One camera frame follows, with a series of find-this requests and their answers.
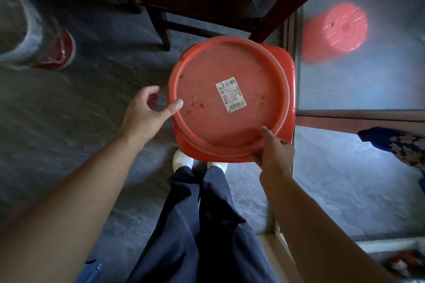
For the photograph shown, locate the person's left hand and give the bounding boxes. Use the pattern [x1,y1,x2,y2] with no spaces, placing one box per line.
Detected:
[120,85,184,147]

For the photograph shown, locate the person's right forearm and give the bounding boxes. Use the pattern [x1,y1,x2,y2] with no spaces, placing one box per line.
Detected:
[259,169,399,283]

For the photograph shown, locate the wooden door frame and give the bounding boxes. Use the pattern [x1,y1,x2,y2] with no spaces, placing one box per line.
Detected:
[258,7,425,283]

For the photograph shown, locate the person's dark blue trousers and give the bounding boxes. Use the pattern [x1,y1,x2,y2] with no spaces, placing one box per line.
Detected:
[127,166,278,283]

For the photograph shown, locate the person's left white shoe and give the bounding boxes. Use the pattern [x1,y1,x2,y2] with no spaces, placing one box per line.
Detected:
[172,149,194,173]

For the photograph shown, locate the white tray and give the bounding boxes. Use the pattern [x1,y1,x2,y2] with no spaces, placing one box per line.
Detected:
[355,237,425,283]

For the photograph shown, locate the white plastic bucket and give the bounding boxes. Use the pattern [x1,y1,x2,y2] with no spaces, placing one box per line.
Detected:
[0,0,44,65]

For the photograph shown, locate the blue plastic slipper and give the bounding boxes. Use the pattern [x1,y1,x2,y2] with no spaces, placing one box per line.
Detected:
[75,259,104,283]

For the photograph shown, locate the blue floral cloth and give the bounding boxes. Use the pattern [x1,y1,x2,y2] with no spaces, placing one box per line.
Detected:
[357,126,425,194]

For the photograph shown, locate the person's left forearm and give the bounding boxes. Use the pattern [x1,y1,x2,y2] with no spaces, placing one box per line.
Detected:
[0,130,147,283]

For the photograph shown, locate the person's right hand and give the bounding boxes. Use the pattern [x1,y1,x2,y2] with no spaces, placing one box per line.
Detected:
[251,126,295,178]

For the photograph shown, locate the red and white bowl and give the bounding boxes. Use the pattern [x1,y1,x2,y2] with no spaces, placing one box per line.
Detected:
[31,27,76,71]

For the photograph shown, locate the person's white shoe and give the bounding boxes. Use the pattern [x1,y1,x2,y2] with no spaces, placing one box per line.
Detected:
[172,149,194,173]
[207,161,229,174]

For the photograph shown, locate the red square plastic stool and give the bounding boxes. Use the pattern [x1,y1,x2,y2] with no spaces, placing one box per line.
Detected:
[172,43,297,163]

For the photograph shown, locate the red round plastic basin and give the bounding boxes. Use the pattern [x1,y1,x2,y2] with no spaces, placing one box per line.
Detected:
[167,35,290,158]

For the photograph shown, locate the person's right white shoe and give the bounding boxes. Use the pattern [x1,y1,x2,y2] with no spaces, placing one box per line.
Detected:
[207,161,229,174]

